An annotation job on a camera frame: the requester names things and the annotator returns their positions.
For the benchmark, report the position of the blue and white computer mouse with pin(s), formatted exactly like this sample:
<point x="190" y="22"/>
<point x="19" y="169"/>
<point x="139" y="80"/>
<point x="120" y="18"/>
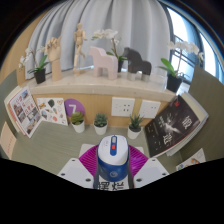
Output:
<point x="113" y="163"/>

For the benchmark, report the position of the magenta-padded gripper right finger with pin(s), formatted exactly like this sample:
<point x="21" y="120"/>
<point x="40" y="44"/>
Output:
<point x="151" y="170"/>

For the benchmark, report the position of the round purple number sign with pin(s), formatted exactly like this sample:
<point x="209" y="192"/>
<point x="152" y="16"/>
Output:
<point x="74" y="106"/>

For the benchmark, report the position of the small succulent in white pot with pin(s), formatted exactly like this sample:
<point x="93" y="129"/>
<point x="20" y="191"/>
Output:
<point x="78" y="126"/>
<point x="134" y="132"/>
<point x="100" y="128"/>

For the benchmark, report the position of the white wall socket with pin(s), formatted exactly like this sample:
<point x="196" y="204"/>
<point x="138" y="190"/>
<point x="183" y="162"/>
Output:
<point x="122" y="106"/>
<point x="149" y="109"/>

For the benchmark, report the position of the black cover book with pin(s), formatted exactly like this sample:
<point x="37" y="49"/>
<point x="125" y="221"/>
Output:
<point x="171" y="128"/>

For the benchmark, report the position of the wooden artist mannequin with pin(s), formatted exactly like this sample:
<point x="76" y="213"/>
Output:
<point x="79" y="40"/>

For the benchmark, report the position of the grey curtain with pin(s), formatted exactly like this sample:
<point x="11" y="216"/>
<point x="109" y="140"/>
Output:
<point x="140" y="23"/>

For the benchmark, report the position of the wooden hand model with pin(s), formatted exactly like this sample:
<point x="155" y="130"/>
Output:
<point x="55" y="55"/>

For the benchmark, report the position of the colourful food picture card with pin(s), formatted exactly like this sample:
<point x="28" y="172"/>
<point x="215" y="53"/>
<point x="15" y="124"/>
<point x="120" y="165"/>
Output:
<point x="193" y="160"/>

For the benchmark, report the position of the red and white photo magazine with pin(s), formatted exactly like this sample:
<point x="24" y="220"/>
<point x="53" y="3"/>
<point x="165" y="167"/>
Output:
<point x="25" y="111"/>

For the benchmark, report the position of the pink wooden horse figure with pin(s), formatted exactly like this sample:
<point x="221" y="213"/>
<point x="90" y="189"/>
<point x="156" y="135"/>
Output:
<point x="103" y="61"/>

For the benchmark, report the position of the window with dark frame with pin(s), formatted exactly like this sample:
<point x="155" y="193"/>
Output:
<point x="206" y="50"/>

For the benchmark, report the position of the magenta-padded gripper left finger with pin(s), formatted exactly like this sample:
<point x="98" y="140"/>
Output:
<point x="75" y="171"/>

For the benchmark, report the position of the black wooden horse figure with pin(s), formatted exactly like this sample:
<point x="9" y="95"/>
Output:
<point x="136" y="63"/>

